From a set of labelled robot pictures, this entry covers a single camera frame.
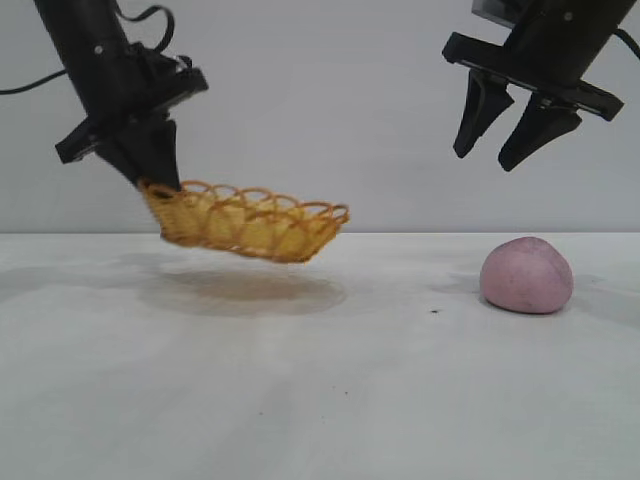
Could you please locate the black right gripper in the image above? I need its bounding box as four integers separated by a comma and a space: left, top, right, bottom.
442, 0, 632, 173

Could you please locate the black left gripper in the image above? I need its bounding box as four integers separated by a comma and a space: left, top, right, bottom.
47, 19, 210, 192

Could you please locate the yellow woven wicker basket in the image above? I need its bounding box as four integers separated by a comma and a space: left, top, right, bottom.
137, 177, 351, 265

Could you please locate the pink round bun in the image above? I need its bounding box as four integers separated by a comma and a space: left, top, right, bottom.
479, 236, 575, 315

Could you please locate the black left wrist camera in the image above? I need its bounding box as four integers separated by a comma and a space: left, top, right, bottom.
127, 42, 194, 85

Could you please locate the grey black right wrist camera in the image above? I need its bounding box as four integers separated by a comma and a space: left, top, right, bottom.
472, 0, 524, 27

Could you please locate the black cable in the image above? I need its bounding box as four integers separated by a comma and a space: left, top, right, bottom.
0, 68, 69, 96
613, 28, 640, 57
112, 4, 177, 52

